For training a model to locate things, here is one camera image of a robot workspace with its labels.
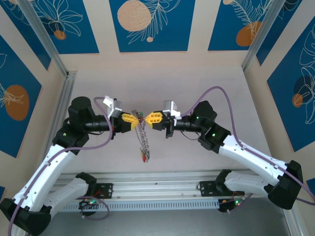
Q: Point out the red capped key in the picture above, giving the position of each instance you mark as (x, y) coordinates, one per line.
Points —
(143, 159)

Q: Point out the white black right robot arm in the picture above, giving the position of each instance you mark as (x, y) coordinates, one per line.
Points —
(251, 157)

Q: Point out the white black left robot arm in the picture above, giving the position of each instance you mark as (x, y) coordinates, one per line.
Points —
(41, 174)

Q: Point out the black mounting plate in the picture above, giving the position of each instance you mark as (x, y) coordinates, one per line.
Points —
(205, 189)
(108, 190)

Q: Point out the small circuit board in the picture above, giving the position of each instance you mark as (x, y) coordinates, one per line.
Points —
(89, 202)
(235, 202)

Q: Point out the aluminium side rail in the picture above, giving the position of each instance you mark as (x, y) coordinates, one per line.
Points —
(67, 93)

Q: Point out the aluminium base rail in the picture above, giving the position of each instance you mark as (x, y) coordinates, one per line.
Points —
(157, 183)

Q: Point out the aluminium frame post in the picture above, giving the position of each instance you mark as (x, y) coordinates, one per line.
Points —
(294, 223)
(263, 34)
(41, 37)

